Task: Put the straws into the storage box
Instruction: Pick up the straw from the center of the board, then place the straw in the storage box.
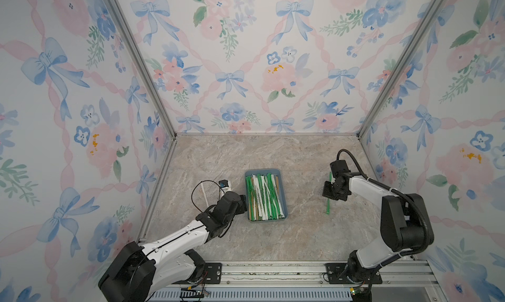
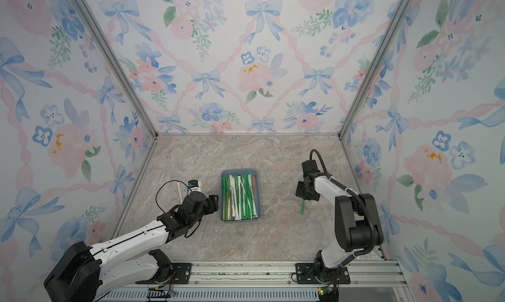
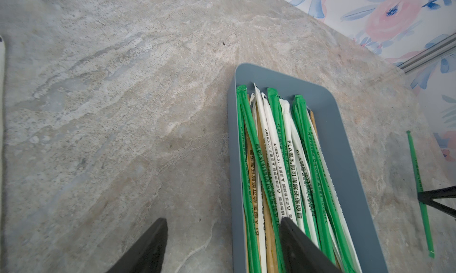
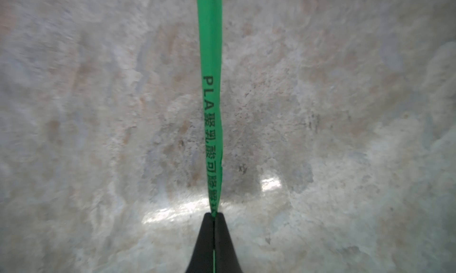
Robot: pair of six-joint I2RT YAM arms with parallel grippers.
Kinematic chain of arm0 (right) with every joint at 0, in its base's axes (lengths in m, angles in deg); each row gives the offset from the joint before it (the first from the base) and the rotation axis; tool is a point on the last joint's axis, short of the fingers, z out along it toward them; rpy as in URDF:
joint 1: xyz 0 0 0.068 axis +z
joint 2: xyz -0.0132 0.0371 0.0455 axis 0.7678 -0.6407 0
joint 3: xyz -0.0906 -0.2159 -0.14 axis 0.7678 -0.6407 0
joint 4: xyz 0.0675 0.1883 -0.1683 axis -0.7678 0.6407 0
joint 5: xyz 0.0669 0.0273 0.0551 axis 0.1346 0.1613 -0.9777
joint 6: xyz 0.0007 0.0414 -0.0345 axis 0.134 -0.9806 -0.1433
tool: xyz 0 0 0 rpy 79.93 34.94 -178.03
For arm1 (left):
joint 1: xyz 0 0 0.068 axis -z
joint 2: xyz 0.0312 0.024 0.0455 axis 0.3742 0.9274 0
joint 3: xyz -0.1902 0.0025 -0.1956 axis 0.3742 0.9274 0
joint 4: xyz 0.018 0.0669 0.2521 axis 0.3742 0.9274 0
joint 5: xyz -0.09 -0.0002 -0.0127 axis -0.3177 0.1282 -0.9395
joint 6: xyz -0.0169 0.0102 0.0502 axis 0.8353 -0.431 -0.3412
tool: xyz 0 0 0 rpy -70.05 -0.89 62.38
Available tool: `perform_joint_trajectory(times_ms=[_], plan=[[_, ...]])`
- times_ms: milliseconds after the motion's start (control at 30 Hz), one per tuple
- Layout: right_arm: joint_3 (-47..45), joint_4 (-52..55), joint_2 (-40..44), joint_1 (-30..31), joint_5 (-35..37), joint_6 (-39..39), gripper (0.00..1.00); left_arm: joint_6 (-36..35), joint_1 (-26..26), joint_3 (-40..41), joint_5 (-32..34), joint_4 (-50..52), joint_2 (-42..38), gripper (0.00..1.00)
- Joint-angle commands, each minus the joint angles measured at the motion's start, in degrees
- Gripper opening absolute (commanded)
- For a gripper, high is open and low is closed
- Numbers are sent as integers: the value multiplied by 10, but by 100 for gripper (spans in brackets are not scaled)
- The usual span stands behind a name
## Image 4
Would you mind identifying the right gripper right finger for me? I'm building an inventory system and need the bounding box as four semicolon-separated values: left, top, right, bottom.
214;212;243;273

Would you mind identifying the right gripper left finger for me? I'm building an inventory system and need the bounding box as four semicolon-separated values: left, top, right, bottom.
185;213;214;273

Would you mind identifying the green straw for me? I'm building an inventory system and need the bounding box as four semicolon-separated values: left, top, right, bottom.
197;0;223;216

